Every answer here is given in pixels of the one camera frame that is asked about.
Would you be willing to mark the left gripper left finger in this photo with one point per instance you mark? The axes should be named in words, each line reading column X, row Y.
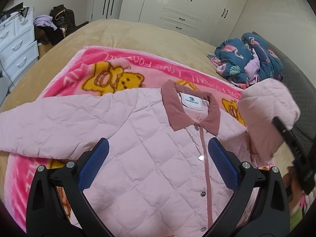
column 56, row 203

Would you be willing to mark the tan bed cover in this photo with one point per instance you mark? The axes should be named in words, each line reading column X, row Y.
column 155, row 53

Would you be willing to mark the white drawer chest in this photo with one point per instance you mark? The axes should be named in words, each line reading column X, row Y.
column 19, row 47

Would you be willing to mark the pink bear fleece blanket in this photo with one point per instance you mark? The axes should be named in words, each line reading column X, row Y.
column 92, row 73

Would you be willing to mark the grey quilted headboard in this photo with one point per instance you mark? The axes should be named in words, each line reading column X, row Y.
column 303, row 93

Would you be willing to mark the right hand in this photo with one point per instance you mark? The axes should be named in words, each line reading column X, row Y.
column 292, row 185

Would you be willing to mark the pink quilted jacket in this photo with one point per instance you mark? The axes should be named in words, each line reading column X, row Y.
column 158, row 179

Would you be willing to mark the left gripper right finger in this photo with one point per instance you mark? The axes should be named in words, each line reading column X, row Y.
column 259, row 204

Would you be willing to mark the dark clothes pile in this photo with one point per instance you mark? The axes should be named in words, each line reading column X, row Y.
column 59, row 24

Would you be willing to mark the white wardrobe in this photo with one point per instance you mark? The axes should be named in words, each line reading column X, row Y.
column 211, row 21

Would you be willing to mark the blue flamingo duvet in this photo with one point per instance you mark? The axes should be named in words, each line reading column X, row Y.
column 246, row 61

